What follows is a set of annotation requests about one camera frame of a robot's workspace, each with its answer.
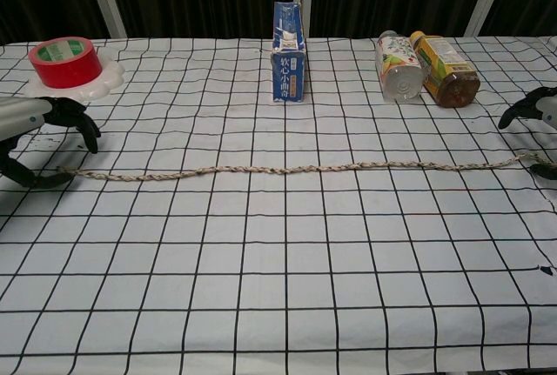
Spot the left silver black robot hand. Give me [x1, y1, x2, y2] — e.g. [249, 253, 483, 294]
[0, 95, 102, 189]

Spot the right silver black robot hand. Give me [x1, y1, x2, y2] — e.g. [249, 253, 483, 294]
[498, 85, 557, 183]

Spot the beige braided rope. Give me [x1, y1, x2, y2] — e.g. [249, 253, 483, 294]
[56, 152, 550, 183]

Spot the red tape roll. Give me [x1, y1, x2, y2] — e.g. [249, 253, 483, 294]
[29, 37, 104, 89]

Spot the white flower-shaped plate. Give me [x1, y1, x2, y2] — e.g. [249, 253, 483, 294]
[23, 46, 126, 100]

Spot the tea bottle with yellow label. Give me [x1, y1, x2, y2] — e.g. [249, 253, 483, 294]
[408, 30, 482, 109]

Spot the clear bottle with floral label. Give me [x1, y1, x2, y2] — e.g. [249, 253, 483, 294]
[375, 30, 425, 103]

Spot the blue white cookie carton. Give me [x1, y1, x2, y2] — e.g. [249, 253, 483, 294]
[270, 0, 306, 104]

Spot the white black checked tablecloth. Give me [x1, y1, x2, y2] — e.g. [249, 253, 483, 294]
[0, 35, 557, 370]

